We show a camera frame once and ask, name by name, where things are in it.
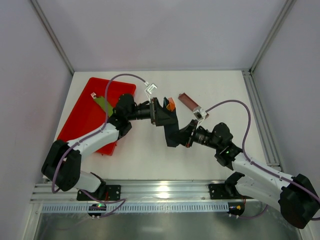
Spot black paper napkin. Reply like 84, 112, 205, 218
163, 108, 179, 148

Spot orange plastic fork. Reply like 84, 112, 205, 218
165, 97, 176, 112

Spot teal plastic knife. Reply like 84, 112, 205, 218
163, 97, 170, 110

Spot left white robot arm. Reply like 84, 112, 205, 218
41, 93, 179, 202

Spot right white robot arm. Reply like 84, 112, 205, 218
165, 120, 320, 229

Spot brown utensil holder box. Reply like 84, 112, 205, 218
178, 92, 201, 112

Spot red plastic tray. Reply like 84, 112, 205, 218
56, 77, 136, 142

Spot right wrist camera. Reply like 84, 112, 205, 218
192, 106, 209, 125

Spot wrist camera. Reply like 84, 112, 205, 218
192, 106, 209, 125
144, 81, 158, 102

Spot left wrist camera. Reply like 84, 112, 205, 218
144, 81, 158, 102

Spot aluminium mounting rail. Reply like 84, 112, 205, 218
30, 179, 244, 203

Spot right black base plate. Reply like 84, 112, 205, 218
208, 183, 240, 200

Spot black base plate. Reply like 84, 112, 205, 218
76, 184, 122, 201
208, 183, 240, 200

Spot perforated cable duct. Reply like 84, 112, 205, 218
41, 201, 229, 214

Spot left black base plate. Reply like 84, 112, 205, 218
76, 184, 122, 201

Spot left aluminium frame post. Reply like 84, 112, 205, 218
29, 0, 75, 76

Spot aluminium frame post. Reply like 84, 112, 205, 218
29, 0, 75, 76
249, 0, 297, 75

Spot right aluminium frame post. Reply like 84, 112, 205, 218
249, 0, 297, 75

